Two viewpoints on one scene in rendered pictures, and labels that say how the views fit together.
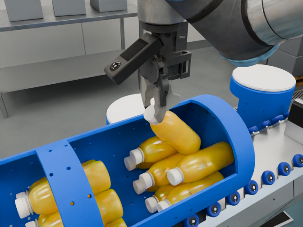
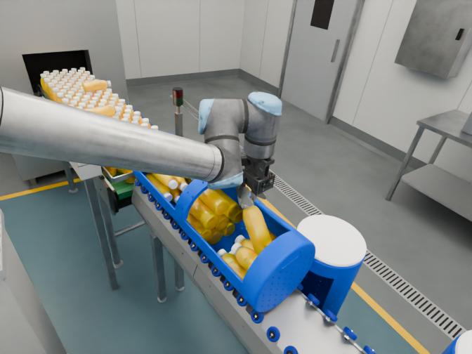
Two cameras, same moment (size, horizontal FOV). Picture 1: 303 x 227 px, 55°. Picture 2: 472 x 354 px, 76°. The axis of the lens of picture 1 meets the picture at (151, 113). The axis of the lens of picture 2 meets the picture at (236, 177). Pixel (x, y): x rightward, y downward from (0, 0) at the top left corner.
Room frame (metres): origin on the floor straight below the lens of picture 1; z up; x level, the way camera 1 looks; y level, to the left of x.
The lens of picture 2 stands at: (0.35, -0.76, 1.90)
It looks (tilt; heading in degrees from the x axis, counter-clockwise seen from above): 35 degrees down; 79
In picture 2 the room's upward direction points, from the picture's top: 6 degrees clockwise
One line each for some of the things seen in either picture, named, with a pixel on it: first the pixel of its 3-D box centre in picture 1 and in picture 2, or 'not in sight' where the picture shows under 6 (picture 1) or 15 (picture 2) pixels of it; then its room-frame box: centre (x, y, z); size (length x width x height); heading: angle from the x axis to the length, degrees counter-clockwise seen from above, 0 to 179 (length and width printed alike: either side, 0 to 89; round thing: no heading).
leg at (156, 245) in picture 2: not in sight; (159, 269); (0.17, 0.49, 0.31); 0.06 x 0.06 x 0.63; 31
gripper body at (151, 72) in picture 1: (163, 50); (257, 171); (0.56, -0.02, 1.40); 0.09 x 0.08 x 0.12; 122
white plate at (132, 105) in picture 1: (144, 112); (330, 238); (0.92, 0.03, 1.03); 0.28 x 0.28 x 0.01
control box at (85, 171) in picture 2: not in sight; (83, 159); (-0.16, 0.61, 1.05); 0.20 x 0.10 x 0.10; 121
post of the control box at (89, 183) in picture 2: not in sight; (102, 237); (-0.16, 0.61, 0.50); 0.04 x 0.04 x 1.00; 31
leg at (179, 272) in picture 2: not in sight; (178, 258); (0.29, 0.57, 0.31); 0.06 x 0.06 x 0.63; 31
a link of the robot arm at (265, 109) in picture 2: not in sight; (262, 118); (0.55, -0.02, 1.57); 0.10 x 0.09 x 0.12; 4
